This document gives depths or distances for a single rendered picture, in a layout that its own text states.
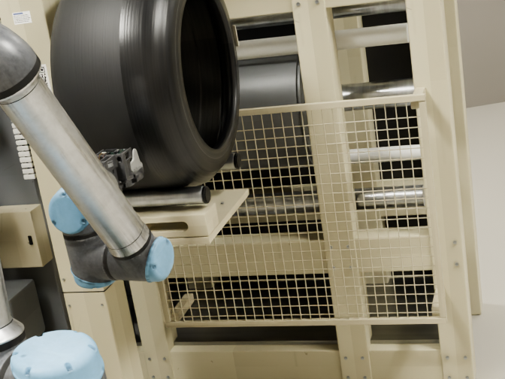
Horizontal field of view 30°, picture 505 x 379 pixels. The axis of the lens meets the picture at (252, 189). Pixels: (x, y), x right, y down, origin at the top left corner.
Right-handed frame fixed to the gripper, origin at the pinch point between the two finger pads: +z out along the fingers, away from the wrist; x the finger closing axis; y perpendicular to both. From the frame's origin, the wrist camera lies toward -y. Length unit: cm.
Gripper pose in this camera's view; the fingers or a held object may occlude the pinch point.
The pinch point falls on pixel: (137, 166)
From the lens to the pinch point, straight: 224.7
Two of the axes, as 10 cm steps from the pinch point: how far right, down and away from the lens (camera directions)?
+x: -9.5, 0.6, 3.0
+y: -1.5, -9.4, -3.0
